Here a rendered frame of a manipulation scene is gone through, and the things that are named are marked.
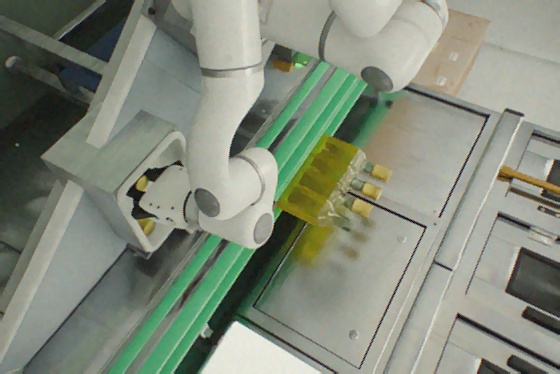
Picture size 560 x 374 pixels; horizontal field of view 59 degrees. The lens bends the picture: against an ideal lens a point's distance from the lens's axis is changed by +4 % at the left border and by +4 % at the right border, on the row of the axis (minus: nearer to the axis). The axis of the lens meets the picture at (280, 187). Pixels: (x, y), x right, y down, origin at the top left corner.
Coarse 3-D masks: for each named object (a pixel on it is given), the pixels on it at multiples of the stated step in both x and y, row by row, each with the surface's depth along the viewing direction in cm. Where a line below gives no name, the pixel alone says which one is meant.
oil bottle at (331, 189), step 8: (304, 168) 119; (296, 176) 118; (304, 176) 118; (312, 176) 118; (320, 176) 118; (304, 184) 117; (312, 184) 117; (320, 184) 116; (328, 184) 116; (336, 184) 116; (320, 192) 115; (328, 192) 115; (336, 192) 115; (344, 192) 116; (336, 200) 115; (336, 208) 117
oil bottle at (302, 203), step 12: (288, 192) 115; (300, 192) 115; (312, 192) 115; (288, 204) 114; (300, 204) 113; (312, 204) 113; (324, 204) 113; (300, 216) 116; (312, 216) 113; (324, 216) 111
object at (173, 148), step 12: (180, 132) 88; (168, 144) 86; (180, 144) 90; (156, 156) 84; (168, 156) 96; (180, 156) 94; (144, 168) 83; (132, 180) 81; (120, 192) 80; (120, 204) 81; (132, 204) 97; (132, 228) 88; (156, 228) 100; (168, 228) 100; (144, 240) 92; (156, 240) 98
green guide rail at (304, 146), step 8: (344, 80) 130; (352, 80) 130; (344, 88) 129; (336, 96) 127; (344, 96) 127; (328, 104) 126; (336, 104) 126; (328, 112) 124; (320, 120) 123; (328, 120) 124; (312, 128) 121; (320, 128) 121; (312, 136) 120; (304, 144) 119; (296, 152) 117; (304, 152) 117; (288, 160) 116; (296, 160) 116; (288, 168) 115; (280, 176) 114; (288, 176) 114; (280, 184) 112
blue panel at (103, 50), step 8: (120, 24) 134; (112, 32) 133; (120, 32) 133; (104, 40) 131; (112, 40) 131; (96, 48) 129; (104, 48) 129; (112, 48) 129; (96, 56) 128; (104, 56) 128; (64, 72) 125; (72, 72) 125; (80, 72) 125; (80, 80) 123; (88, 80) 123; (96, 80) 123; (96, 88) 121
